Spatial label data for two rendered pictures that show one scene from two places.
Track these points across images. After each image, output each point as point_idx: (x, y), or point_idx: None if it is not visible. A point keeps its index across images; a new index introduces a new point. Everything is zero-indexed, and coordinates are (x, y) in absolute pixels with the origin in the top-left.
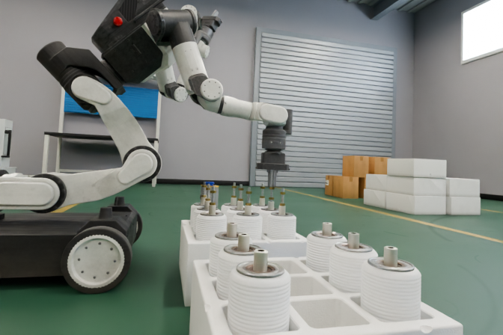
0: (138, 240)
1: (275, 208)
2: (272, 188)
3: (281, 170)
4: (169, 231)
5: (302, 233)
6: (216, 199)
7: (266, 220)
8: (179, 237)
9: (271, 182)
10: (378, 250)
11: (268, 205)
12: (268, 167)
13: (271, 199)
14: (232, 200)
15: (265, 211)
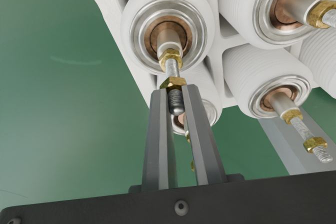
0: (325, 126)
1: (150, 66)
2: (173, 78)
3: (73, 201)
4: (277, 159)
5: (119, 177)
6: (296, 150)
7: None
8: (270, 144)
9: (184, 98)
10: (15, 144)
11: (180, 44)
12: (295, 210)
13: (171, 50)
14: (292, 101)
15: None
